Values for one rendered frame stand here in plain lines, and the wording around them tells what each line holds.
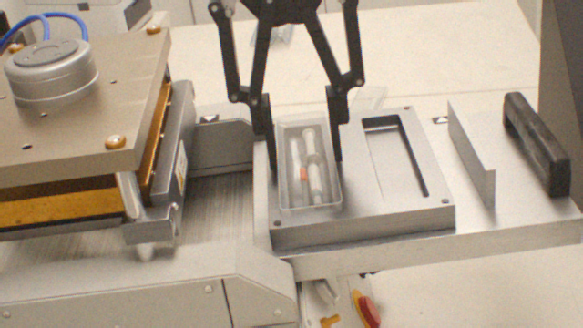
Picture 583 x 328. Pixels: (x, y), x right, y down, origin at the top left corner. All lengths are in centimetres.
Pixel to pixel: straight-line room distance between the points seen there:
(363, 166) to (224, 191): 19
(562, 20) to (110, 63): 62
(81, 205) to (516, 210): 38
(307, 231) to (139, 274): 15
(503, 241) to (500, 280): 28
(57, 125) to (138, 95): 7
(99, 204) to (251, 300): 15
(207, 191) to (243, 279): 26
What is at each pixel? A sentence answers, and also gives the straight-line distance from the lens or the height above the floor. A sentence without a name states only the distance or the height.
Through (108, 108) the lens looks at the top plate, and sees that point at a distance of 64.
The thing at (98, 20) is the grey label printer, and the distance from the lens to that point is 174.
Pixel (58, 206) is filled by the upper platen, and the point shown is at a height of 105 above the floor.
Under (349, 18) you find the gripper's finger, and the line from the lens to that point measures 65.
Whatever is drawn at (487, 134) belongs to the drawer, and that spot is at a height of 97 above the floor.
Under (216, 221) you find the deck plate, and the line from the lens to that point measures 78.
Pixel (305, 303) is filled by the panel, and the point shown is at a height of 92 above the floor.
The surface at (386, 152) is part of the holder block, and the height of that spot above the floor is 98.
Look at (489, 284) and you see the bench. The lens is 95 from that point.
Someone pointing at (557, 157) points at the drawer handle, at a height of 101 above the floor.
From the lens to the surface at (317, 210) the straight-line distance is 64.
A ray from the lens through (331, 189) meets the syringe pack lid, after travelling 66.
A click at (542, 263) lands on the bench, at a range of 98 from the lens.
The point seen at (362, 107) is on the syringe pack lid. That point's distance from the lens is 132.
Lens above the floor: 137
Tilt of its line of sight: 31 degrees down
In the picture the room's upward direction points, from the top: 8 degrees counter-clockwise
